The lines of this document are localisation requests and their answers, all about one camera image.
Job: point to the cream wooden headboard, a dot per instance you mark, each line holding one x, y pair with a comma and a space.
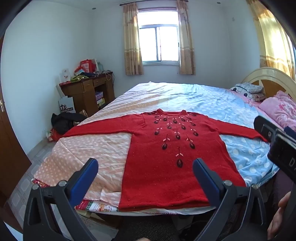
261, 75

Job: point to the yellow curtain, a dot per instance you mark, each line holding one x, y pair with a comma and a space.
272, 39

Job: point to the polka dot bedsheet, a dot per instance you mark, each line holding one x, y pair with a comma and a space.
196, 97

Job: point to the window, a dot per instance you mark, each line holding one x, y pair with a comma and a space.
150, 41

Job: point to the beige patterned curtain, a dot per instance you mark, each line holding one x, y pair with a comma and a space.
131, 41
186, 41

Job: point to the pink quilt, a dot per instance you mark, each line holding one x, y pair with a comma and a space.
282, 109

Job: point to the person's right hand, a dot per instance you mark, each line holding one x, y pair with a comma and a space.
278, 220

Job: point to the patterned pillow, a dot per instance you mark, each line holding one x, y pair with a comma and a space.
251, 91

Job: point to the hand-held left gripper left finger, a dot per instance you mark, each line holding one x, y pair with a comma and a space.
89, 172

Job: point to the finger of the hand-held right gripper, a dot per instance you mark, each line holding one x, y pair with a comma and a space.
263, 126

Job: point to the black clothing pile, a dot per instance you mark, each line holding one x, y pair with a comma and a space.
63, 122

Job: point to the pale green container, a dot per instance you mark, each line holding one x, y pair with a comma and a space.
100, 66

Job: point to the red box on desk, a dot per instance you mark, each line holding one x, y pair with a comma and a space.
86, 66

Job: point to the brown wooden desk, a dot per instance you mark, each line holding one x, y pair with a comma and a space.
82, 95

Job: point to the curtain rod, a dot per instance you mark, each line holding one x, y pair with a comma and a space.
150, 1

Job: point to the green cloth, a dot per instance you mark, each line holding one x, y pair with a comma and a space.
75, 78

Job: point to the white paper bag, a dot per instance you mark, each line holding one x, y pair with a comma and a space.
67, 105

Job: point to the red knitted sweater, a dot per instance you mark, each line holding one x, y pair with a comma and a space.
161, 176

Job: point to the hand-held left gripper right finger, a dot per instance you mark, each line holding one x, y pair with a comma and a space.
203, 173

